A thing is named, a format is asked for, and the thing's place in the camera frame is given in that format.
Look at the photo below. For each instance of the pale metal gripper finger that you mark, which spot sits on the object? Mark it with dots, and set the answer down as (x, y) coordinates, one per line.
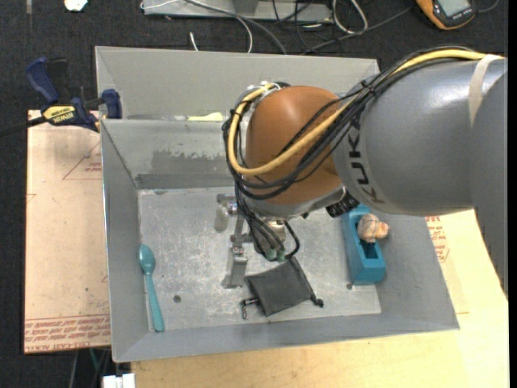
(226, 212)
(237, 267)

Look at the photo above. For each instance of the grey metal bin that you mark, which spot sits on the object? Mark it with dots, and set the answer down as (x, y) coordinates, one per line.
(190, 257)

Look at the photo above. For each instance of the teal plastic spoon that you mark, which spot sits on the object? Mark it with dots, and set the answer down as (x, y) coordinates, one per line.
(151, 285)

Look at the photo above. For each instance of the blue open box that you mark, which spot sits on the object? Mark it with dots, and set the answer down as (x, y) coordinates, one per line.
(363, 265)

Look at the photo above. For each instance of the pale pink seashell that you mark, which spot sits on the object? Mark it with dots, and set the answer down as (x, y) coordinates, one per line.
(371, 228)

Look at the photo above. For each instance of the pale yellow flat piece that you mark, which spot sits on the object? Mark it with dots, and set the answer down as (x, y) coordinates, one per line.
(206, 116)

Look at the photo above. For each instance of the black cylinder on white bracket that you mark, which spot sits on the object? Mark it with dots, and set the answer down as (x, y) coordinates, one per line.
(342, 207)

